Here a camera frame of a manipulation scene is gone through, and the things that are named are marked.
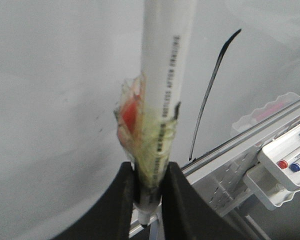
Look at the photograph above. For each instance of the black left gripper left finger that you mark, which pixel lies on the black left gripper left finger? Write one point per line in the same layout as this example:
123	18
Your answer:
110	217

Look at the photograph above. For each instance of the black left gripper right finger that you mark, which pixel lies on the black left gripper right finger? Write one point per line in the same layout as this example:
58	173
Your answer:
185	214

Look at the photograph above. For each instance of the white black whiteboard marker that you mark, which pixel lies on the white black whiteboard marker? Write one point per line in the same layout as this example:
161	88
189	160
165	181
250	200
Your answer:
166	35

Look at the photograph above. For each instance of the white whiteboard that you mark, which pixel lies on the white whiteboard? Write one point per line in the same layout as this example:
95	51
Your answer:
62	65

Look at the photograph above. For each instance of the white perforated pegboard panel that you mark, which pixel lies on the white perforated pegboard panel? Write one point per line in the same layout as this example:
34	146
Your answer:
220	182

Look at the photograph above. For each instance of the lower white plastic tray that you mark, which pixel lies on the lower white plastic tray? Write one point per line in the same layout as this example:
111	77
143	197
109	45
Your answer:
269	191

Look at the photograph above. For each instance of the red capped marker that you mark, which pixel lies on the red capped marker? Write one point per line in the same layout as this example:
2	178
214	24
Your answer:
289	159

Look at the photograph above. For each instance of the white plastic marker tray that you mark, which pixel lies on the white plastic marker tray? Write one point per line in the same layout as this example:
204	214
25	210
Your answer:
281	158

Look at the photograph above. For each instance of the blue capped marker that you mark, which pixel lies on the blue capped marker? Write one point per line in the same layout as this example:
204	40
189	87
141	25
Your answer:
295	167

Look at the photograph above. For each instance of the white metal stand frame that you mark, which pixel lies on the white metal stand frame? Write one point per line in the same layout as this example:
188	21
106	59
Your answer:
251	217

